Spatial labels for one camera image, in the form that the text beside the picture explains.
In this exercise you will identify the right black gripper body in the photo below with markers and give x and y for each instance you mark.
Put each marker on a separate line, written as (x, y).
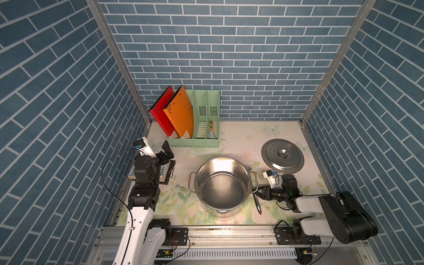
(274, 194)

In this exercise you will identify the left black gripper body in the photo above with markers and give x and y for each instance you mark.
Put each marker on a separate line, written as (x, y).
(160, 159)

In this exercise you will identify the steel ladle spoon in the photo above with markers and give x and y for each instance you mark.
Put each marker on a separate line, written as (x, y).
(257, 204)

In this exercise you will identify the stainless steel pot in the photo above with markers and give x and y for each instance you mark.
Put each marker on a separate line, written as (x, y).
(223, 184)

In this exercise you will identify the steel pot lid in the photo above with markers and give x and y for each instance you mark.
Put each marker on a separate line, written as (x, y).
(282, 156)

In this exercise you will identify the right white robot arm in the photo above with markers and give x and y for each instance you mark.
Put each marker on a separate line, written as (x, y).
(337, 215)

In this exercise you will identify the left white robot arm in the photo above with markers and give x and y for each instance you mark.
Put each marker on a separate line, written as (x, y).
(143, 235)

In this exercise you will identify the colourful paperback book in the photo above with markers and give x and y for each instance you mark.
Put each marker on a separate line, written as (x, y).
(166, 172)

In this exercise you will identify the red folder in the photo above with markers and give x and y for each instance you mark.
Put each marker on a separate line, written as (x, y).
(158, 113)

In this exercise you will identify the orange folder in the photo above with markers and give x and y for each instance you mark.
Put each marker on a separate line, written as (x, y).
(179, 111)

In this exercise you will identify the small booklet in rack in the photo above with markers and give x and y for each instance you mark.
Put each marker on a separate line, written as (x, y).
(211, 132)

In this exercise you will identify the floral table mat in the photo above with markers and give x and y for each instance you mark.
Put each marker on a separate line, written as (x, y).
(241, 140)

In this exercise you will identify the green file organizer rack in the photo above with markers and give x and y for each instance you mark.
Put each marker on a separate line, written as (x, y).
(206, 107)

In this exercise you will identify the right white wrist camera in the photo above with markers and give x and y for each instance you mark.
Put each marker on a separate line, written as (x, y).
(272, 177)

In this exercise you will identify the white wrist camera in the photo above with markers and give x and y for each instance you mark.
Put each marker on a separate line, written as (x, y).
(272, 177)
(143, 148)

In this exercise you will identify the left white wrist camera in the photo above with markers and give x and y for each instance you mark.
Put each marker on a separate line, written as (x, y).
(143, 148)

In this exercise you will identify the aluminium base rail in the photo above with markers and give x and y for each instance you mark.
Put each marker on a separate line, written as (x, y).
(233, 244)

